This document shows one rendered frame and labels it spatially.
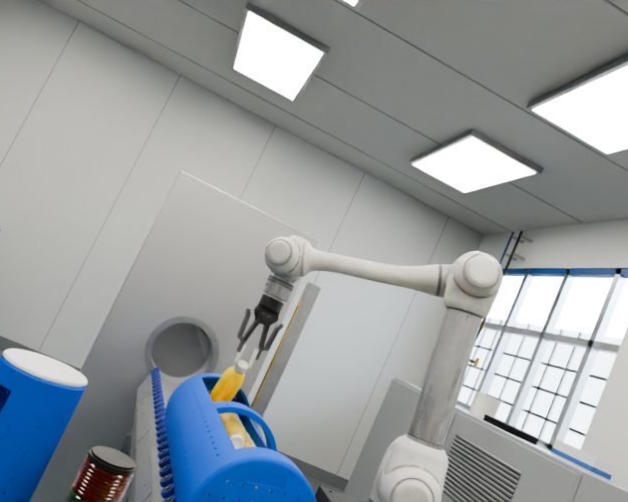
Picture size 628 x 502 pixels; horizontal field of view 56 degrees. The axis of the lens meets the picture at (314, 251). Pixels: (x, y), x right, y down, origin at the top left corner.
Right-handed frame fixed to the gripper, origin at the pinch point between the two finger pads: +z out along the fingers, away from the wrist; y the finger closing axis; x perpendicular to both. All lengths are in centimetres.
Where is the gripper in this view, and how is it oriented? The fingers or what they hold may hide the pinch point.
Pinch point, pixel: (246, 356)
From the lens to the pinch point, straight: 190.7
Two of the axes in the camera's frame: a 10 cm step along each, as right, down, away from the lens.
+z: -4.2, 9.0, -1.2
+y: -8.6, -4.4, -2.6
